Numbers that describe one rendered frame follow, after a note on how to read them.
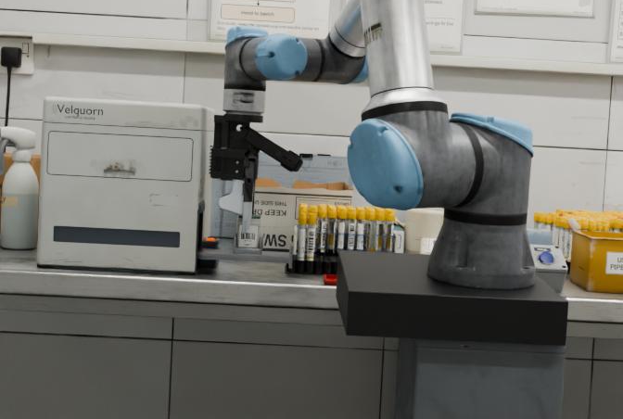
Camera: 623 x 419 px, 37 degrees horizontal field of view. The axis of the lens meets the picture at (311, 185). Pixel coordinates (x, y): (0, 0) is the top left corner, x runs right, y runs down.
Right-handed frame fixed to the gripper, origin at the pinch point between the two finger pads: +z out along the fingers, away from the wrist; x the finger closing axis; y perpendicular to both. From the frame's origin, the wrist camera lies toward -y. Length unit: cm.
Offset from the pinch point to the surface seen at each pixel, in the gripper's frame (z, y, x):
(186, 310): 14.6, 9.9, 5.4
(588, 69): -37, -77, -56
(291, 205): -2.4, -7.5, -24.9
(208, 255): 5.1, 6.8, 3.3
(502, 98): -29, -58, -59
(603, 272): 5, -64, 1
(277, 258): 5.0, -5.4, 3.3
